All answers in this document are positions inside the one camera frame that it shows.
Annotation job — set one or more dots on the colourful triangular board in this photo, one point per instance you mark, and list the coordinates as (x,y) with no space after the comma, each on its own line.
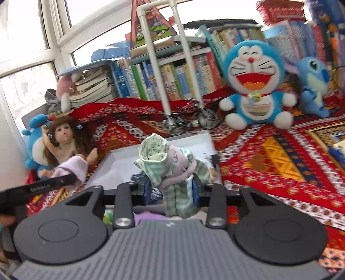
(151,27)

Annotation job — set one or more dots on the red patterned blanket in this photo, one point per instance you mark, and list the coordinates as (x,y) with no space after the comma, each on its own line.
(269,167)

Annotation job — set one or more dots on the row of upright books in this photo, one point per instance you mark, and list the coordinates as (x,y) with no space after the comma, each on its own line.
(183,78)

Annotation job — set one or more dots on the person's left hand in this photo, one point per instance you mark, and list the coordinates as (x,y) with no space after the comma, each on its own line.
(6,220)

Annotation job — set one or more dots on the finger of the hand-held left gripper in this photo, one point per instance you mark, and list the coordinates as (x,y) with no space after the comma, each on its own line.
(67,179)

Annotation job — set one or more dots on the green checked sock bundle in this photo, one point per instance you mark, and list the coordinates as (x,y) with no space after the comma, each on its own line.
(172,172)

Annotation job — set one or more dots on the white cardboard box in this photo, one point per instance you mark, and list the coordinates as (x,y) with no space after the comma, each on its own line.
(126,164)

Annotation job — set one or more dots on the blue alien plush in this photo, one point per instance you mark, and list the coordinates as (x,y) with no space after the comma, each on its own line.
(314,80)

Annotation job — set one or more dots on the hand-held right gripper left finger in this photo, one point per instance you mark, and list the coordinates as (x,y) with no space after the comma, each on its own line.
(147,191)

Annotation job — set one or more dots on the white window frame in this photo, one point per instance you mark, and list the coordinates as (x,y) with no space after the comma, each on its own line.
(60,32)

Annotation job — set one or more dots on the long-haired baby doll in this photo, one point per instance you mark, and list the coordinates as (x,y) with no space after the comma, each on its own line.
(63,140)

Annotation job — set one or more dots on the stack of flat books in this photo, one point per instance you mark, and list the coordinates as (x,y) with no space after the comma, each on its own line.
(93,88)

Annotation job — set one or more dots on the blue robot cat plush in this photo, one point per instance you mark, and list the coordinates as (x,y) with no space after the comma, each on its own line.
(256,80)

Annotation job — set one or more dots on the blue white round plush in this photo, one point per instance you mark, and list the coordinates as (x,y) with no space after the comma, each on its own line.
(36,145)

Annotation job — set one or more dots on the grey crumpled cloth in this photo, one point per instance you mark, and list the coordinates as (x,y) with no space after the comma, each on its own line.
(52,101)

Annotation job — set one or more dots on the red plastic basket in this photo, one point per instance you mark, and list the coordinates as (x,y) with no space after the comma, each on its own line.
(280,12)

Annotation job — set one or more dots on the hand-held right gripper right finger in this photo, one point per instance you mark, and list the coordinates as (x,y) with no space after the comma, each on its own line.
(196,193)

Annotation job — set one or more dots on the lilac fuzzy sock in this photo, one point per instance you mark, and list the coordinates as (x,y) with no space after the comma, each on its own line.
(72,167)

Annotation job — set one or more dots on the pink white plush toy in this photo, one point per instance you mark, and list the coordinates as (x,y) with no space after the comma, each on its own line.
(66,91)

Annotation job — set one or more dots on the white pipe frame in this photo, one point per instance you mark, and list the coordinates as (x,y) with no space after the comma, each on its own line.
(152,53)

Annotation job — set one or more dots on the black miniature bicycle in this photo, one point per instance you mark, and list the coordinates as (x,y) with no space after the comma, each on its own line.
(207,118)

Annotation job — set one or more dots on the blue printed package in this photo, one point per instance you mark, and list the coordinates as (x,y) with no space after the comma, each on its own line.
(326,10)

